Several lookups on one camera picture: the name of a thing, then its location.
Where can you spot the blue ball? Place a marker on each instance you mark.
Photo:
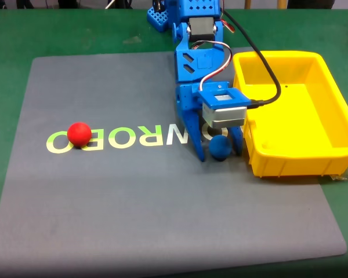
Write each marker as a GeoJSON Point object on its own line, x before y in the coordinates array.
{"type": "Point", "coordinates": [219, 147]}

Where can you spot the yellow plastic bin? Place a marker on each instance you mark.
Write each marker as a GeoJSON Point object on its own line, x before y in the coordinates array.
{"type": "Point", "coordinates": [295, 121]}

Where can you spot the red ball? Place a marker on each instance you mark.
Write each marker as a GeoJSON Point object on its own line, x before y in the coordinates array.
{"type": "Point", "coordinates": [79, 133]}

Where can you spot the grey printed mat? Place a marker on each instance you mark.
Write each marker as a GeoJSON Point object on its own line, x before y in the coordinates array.
{"type": "Point", "coordinates": [133, 188]}

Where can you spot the wooden furniture leg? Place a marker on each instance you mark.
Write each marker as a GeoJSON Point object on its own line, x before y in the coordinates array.
{"type": "Point", "coordinates": [282, 4]}
{"type": "Point", "coordinates": [248, 4]}

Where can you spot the clear plastic scrap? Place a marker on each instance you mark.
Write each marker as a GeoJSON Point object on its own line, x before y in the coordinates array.
{"type": "Point", "coordinates": [343, 175]}

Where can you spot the silver camera in blue mount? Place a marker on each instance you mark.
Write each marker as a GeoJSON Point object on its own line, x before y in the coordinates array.
{"type": "Point", "coordinates": [224, 111]}

